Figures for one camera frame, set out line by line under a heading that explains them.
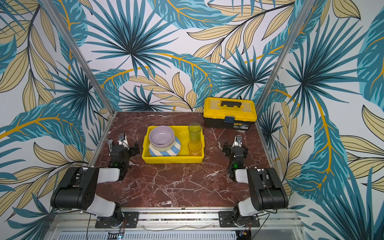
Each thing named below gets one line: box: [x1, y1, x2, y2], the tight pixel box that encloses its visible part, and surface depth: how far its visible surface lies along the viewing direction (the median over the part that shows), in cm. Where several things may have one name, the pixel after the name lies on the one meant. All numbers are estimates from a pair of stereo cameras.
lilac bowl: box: [149, 125, 175, 148], surface depth 94 cm
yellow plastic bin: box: [141, 125, 205, 164], surface depth 94 cm
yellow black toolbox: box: [203, 97, 258, 130], surface depth 102 cm
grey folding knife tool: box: [108, 138, 113, 153], surface depth 102 cm
